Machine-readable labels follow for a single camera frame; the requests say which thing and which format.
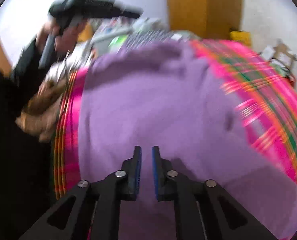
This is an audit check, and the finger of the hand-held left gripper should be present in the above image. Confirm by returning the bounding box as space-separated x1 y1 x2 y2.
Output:
89 1 144 19

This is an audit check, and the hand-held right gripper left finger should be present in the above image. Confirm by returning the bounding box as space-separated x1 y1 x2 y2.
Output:
19 145 142 240

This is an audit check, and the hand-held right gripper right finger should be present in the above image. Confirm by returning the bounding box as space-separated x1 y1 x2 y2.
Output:
152 145 279 240

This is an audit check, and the purple fleece garment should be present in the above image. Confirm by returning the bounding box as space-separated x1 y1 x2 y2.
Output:
78 42 297 240

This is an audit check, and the person's left hand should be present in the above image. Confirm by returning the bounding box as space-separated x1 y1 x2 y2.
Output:
36 21 86 53

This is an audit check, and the green tissue pack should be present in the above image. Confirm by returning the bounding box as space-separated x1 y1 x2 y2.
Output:
109 36 128 53

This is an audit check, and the dark floral folded cloth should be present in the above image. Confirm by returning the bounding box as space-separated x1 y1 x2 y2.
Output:
125 29 181 48

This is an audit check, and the wooden wardrobe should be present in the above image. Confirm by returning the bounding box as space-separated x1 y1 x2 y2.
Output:
166 0 244 32

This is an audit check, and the brown blanket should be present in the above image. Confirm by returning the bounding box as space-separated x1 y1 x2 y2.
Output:
15 80 69 143

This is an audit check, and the yellow bag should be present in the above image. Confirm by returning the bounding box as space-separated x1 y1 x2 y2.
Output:
230 31 251 47

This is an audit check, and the pink plaid blanket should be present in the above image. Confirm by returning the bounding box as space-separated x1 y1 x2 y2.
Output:
53 39 297 240

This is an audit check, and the cardboard box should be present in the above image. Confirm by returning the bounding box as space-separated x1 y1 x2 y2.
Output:
261 39 297 68

